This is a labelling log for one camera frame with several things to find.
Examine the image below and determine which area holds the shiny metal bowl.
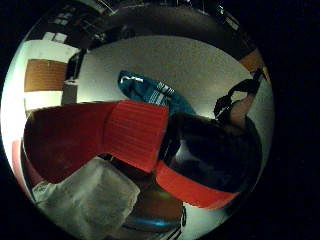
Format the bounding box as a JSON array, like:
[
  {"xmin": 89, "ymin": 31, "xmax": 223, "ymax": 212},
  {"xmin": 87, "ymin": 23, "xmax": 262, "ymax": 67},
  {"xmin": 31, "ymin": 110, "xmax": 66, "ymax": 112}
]
[{"xmin": 109, "ymin": 159, "xmax": 188, "ymax": 239}]

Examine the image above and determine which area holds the grey box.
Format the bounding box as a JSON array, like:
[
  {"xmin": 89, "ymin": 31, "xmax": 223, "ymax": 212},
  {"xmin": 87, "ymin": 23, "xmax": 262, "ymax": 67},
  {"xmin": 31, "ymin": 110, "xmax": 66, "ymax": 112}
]
[{"xmin": 61, "ymin": 80, "xmax": 79, "ymax": 106}]

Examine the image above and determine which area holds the white cloth bag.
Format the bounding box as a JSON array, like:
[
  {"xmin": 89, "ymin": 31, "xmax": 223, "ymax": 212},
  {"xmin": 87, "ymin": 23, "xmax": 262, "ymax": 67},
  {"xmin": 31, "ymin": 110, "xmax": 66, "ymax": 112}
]
[{"xmin": 32, "ymin": 157, "xmax": 141, "ymax": 240}]

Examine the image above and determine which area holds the brown wooden panel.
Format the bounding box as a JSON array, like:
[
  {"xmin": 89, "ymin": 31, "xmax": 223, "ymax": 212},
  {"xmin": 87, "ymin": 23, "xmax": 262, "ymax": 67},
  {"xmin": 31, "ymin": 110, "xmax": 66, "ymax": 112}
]
[{"xmin": 24, "ymin": 58, "xmax": 68, "ymax": 93}]

